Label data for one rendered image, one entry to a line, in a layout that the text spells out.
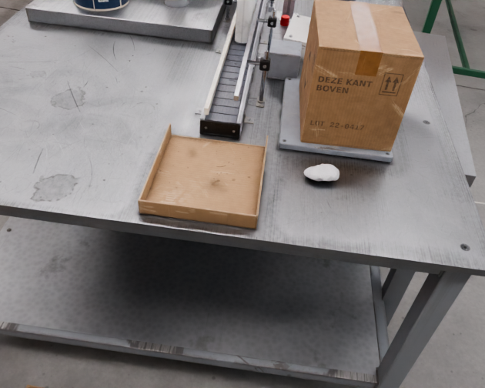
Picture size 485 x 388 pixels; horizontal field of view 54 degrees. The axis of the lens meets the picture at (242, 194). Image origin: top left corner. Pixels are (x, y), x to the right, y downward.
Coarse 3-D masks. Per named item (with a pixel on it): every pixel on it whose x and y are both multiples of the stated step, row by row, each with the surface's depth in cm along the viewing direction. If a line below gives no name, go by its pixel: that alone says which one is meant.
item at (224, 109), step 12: (240, 48) 157; (252, 48) 157; (228, 60) 150; (240, 60) 151; (228, 72) 144; (228, 84) 139; (216, 96) 134; (228, 96) 134; (240, 96) 135; (216, 108) 129; (228, 108) 130; (216, 120) 125; (228, 120) 125
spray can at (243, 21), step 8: (240, 0) 149; (248, 0) 149; (240, 8) 151; (248, 8) 151; (240, 16) 153; (248, 16) 153; (240, 24) 154; (248, 24) 155; (240, 32) 156; (248, 32) 157; (240, 40) 158
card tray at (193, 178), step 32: (160, 160) 118; (192, 160) 119; (224, 160) 120; (256, 160) 121; (160, 192) 110; (192, 192) 110; (224, 192) 111; (256, 192) 112; (224, 224) 104; (256, 224) 103
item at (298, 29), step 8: (296, 16) 176; (304, 16) 178; (296, 24) 171; (304, 24) 172; (288, 32) 164; (296, 32) 165; (304, 32) 166; (288, 40) 160; (296, 40) 160; (304, 40) 161; (304, 48) 161
